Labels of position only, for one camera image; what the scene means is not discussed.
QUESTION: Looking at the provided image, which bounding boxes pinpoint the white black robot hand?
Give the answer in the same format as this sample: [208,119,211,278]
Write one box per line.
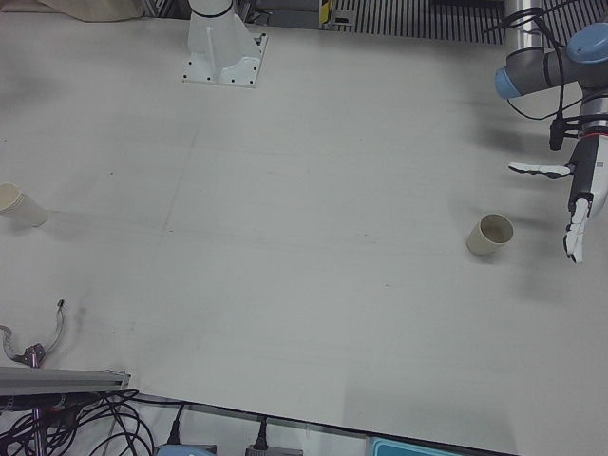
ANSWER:
[507,136,608,264]

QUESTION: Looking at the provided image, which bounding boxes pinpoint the beige paper cup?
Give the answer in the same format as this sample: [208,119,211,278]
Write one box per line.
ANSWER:
[0,182,50,229]
[465,213,515,257]

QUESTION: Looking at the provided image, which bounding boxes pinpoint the black slatted grating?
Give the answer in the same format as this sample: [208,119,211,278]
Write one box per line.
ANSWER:
[332,0,507,47]

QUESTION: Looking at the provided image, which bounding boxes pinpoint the teal plastic box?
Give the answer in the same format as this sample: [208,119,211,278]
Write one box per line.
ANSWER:
[368,436,481,456]

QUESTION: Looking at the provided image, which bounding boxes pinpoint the grey device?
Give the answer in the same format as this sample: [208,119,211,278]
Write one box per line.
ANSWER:
[244,445,305,456]

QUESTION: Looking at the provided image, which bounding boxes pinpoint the light blue device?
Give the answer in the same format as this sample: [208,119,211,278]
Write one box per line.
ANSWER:
[154,442,218,456]

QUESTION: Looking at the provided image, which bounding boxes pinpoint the thin metal support rod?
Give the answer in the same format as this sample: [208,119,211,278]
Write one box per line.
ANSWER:
[30,403,48,456]

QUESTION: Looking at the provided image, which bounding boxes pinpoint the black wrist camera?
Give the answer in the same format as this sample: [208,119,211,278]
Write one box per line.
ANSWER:
[549,118,583,151]

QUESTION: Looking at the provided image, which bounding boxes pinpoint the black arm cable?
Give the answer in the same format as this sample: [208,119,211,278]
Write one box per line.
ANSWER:
[484,4,579,121]

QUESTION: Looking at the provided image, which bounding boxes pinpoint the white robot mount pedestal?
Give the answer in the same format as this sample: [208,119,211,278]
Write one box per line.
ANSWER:
[182,0,270,90]

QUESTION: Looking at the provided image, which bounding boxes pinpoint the black looped cable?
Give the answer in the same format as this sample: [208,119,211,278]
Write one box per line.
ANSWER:
[0,388,157,456]

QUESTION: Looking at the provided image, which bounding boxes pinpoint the aluminium extrusion rail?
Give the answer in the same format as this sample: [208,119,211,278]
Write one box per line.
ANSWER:
[0,365,132,396]

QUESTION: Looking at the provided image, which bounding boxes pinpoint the flexible-legged clamp mount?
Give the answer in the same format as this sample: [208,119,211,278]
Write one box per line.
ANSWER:
[0,298,67,370]

